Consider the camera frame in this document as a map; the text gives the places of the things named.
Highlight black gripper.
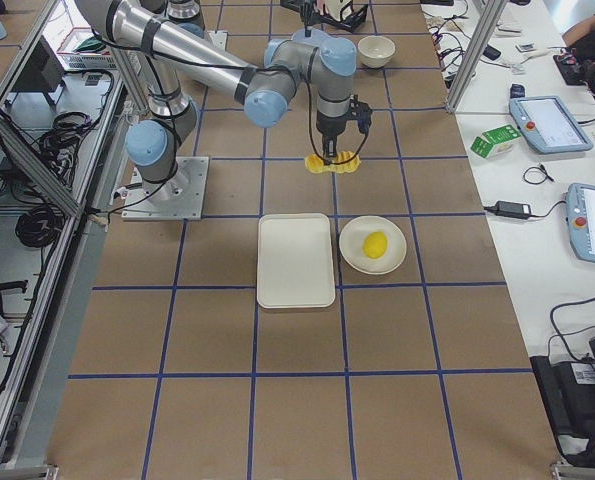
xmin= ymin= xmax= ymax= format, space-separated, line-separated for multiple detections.
xmin=316 ymin=95 xmax=373 ymax=164
xmin=299 ymin=0 xmax=321 ymax=23

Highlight striped bread roll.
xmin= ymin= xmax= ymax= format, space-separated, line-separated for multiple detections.
xmin=304 ymin=151 xmax=361 ymax=174

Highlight light blue plate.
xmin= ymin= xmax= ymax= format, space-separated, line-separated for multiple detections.
xmin=291 ymin=28 xmax=331 ymax=46

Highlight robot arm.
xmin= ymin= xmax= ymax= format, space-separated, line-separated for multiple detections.
xmin=77 ymin=1 xmax=372 ymax=174

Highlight cream plate in rack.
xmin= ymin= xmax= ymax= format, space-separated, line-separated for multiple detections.
xmin=324 ymin=0 xmax=353 ymax=21

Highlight black plate rack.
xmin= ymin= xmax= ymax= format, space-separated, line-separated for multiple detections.
xmin=280 ymin=0 xmax=368 ymax=33

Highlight cream round plate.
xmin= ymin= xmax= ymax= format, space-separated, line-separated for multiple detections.
xmin=339 ymin=216 xmax=407 ymax=275

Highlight cream bowl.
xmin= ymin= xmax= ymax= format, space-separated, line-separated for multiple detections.
xmin=357 ymin=36 xmax=396 ymax=69

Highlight yellow lemon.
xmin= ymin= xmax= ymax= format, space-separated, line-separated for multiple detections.
xmin=362 ymin=231 xmax=388 ymax=259

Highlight white rectangular tray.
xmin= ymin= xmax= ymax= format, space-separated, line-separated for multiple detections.
xmin=257 ymin=213 xmax=336 ymax=309

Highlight green white carton box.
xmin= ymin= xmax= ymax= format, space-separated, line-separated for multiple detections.
xmin=470 ymin=124 xmax=521 ymax=158

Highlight black power adapter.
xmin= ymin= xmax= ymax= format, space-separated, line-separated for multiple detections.
xmin=495 ymin=201 xmax=532 ymax=219

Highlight blue teach pendant far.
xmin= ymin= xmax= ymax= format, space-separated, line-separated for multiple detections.
xmin=508 ymin=96 xmax=593 ymax=154

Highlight blue teach pendant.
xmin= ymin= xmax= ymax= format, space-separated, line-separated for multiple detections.
xmin=565 ymin=183 xmax=595 ymax=263
xmin=508 ymin=96 xmax=593 ymax=154

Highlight blue teach pendant near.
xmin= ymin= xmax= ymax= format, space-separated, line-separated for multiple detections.
xmin=565 ymin=183 xmax=595 ymax=263

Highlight aluminium frame post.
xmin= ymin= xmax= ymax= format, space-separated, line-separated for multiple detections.
xmin=446 ymin=0 xmax=507 ymax=113

